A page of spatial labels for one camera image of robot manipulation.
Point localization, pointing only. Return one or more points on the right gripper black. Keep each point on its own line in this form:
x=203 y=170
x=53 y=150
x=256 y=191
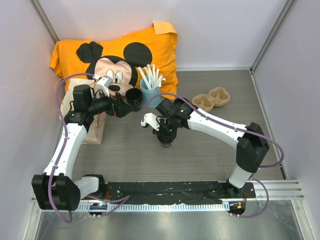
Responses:
x=162 y=134

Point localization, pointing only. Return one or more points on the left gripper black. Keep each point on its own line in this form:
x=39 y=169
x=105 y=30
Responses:
x=117 y=107

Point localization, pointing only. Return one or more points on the paper takeout bag orange handles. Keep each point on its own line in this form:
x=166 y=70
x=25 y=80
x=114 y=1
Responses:
x=95 y=132

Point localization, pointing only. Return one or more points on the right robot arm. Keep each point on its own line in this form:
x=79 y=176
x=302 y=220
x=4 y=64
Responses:
x=248 y=140

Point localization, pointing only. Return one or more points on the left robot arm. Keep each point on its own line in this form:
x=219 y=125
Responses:
x=70 y=140

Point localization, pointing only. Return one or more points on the black cup stack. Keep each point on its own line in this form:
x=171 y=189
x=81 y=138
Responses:
x=134 y=98

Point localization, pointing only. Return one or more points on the blue cup straw holder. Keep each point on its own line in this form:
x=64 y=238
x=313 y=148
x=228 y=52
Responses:
x=148 y=94

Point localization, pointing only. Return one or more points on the orange Mickey Mouse pillow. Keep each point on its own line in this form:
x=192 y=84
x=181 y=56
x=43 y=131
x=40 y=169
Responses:
x=121 y=59

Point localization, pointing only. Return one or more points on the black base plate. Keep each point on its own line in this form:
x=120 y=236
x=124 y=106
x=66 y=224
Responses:
x=172 y=192

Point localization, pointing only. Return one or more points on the aluminium rail frame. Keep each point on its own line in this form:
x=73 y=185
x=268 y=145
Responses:
x=102 y=197

